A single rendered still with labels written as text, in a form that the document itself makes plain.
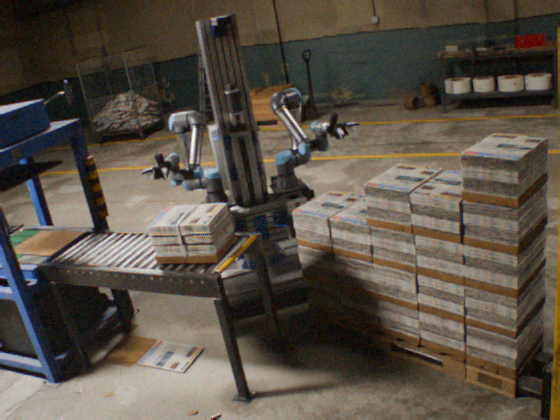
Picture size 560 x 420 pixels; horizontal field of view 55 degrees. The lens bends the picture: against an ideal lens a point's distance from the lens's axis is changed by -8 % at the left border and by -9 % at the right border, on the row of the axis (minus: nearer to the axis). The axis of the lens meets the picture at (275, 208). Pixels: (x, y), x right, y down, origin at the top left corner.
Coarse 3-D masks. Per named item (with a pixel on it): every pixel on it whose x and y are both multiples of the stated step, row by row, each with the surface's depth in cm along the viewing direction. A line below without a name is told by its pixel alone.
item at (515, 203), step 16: (544, 176) 255; (464, 192) 253; (528, 192) 242; (544, 224) 263; (464, 240) 263; (480, 240) 256; (528, 240) 250; (480, 288) 265; (496, 288) 258; (528, 320) 268; (512, 336) 261; (528, 352) 277; (496, 368) 275
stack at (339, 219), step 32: (320, 224) 333; (352, 224) 314; (320, 256) 343; (384, 256) 306; (416, 256) 290; (448, 256) 274; (320, 288) 355; (384, 288) 314; (416, 288) 297; (448, 288) 280; (320, 320) 366; (384, 320) 324; (416, 320) 304; (448, 320) 288; (384, 352) 333
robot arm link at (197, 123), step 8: (192, 112) 364; (192, 120) 362; (200, 120) 362; (192, 128) 362; (200, 128) 361; (192, 136) 359; (200, 136) 359; (192, 144) 357; (200, 144) 358; (192, 152) 355; (200, 152) 357; (192, 160) 353; (200, 160) 356; (192, 168) 351; (200, 168) 350; (184, 176) 351; (192, 176) 350; (200, 176) 350
